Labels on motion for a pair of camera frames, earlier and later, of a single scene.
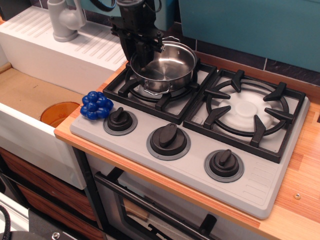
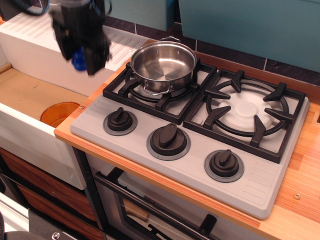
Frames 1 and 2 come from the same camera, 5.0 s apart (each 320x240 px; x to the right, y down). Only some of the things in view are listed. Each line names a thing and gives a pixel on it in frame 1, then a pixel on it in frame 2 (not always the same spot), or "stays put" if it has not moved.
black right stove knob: x=224 y=166 stays put
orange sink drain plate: x=55 y=114 stays put
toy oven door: x=134 y=210 stays put
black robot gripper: x=136 y=22 -> x=82 y=23
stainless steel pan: x=171 y=70 stays put
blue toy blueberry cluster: x=95 y=105 -> x=78 y=59
